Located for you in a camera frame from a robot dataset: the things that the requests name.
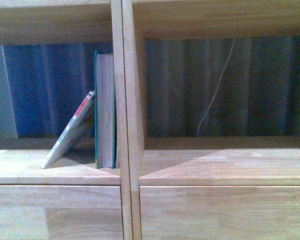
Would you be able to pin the upper right wooden drawer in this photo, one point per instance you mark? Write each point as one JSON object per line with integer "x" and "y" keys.
{"x": 220, "y": 213}

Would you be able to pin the small white red-spined book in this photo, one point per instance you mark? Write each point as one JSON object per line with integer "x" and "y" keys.
{"x": 80, "y": 123}

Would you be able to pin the wooden shelf unit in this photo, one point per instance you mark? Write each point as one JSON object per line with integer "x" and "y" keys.
{"x": 194, "y": 161}
{"x": 59, "y": 22}

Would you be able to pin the right wooden shelf unit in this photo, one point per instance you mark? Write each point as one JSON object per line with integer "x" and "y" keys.
{"x": 194, "y": 161}

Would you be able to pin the dark blue curtain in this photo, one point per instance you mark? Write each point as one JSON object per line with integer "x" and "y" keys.
{"x": 195, "y": 88}

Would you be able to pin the thick teal cover book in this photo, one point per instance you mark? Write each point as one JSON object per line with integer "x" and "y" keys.
{"x": 105, "y": 111}

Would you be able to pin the wooden drawer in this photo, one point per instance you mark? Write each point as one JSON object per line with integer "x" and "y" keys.
{"x": 60, "y": 212}
{"x": 220, "y": 213}

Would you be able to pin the upper left wooden drawer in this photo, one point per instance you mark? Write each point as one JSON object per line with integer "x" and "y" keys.
{"x": 60, "y": 212}

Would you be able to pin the left wooden shelf unit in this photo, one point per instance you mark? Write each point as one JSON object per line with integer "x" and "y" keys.
{"x": 59, "y": 22}

